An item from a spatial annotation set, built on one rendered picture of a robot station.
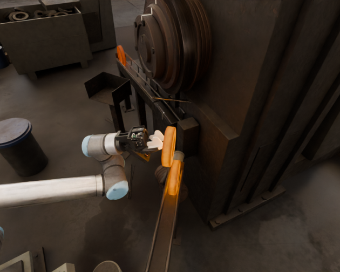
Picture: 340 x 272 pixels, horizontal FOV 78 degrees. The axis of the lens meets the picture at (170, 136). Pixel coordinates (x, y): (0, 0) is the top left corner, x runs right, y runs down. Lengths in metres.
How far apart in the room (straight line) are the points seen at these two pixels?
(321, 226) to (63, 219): 1.86
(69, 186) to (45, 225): 1.00
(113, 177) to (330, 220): 1.62
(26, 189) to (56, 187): 0.09
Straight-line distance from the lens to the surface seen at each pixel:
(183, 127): 1.06
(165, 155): 0.75
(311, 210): 1.99
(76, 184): 0.88
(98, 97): 1.73
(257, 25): 0.79
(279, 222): 1.82
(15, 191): 0.90
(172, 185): 0.90
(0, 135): 1.99
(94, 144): 0.90
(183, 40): 0.88
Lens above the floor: 1.51
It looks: 44 degrees down
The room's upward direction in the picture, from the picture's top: straight up
